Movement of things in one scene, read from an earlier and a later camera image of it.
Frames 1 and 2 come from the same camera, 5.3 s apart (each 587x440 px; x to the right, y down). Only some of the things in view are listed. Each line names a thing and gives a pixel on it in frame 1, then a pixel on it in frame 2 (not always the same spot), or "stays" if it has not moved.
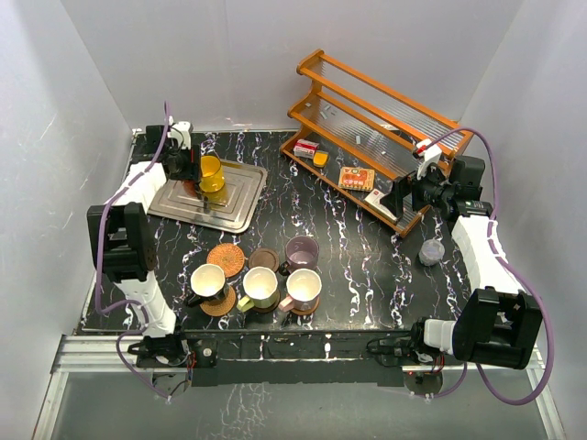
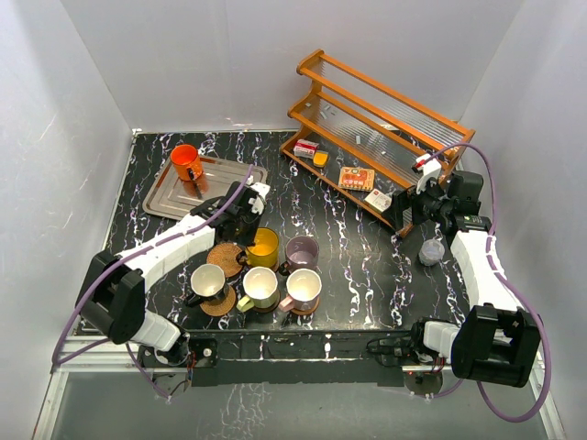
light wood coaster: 301,312 stays
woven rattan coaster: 220,307 stays
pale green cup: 260,289 stays
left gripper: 193,170 to 245,240
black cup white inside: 207,281 stays
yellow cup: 212,173 to 264,252
